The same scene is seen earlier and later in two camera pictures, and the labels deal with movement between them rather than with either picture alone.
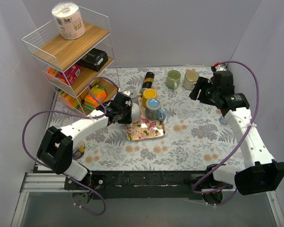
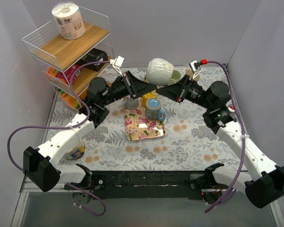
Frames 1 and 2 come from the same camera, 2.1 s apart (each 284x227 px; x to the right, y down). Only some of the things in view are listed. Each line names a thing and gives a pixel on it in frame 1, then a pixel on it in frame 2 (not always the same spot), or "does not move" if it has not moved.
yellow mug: x=147 y=93 does not move
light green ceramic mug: x=173 y=79 does not move
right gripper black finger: x=201 y=82 → x=176 y=91
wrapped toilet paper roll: x=69 y=20 does not move
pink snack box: x=72 y=74 does not move
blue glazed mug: x=153 y=111 does not move
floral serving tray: x=144 y=128 does not move
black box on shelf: x=95 y=59 does not move
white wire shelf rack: x=82 y=70 does not move
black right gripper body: x=202 y=90 → x=182 y=88
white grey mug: x=136 y=113 → x=159 y=72
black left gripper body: x=125 y=113 → x=129 y=84
